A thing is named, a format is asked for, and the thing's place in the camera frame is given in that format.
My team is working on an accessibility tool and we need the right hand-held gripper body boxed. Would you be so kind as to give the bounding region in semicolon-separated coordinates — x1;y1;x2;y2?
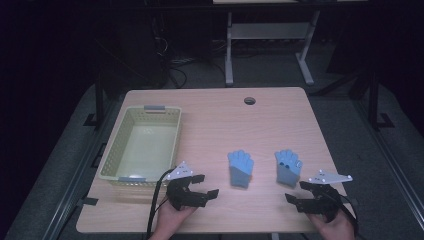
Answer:
294;169;354;224

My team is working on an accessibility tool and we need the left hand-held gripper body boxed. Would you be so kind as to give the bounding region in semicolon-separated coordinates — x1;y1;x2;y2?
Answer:
165;160;208;212

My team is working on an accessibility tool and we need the blue glove with dark dots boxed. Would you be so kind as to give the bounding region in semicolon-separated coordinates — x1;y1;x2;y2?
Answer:
274;148;304;188

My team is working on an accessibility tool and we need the blue and grey glove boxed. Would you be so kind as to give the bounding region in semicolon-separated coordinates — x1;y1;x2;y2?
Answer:
227;149;255;189

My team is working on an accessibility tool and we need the cream perforated plastic basket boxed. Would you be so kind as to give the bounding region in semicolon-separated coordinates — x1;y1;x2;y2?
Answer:
98;104;183;188

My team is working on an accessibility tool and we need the person's left hand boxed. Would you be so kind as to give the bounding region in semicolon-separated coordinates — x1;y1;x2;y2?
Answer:
148;199;198;240

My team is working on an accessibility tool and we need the person's right hand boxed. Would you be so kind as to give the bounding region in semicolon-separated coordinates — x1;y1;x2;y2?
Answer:
305;209;357;240

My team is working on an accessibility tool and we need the black table edge clamp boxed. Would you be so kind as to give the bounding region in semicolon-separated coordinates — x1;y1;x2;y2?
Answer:
76;196;100;207

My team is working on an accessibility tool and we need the black metal stand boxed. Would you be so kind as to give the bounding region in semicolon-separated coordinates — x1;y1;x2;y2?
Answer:
366;69;396;132
82;71;105;128

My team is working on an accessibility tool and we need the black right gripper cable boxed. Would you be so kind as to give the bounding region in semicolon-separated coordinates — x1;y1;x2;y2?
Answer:
328;190;361;238

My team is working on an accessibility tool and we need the aluminium floor rail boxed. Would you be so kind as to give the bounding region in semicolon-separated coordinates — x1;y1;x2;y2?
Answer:
41;99;116;240
353;98;424;232

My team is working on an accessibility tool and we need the tangle of floor cables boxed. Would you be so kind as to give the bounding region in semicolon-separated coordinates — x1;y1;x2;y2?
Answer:
151;16;228;90

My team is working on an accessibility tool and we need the white metal desk frame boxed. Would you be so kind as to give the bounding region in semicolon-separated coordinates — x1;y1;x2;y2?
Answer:
213;0;369;87

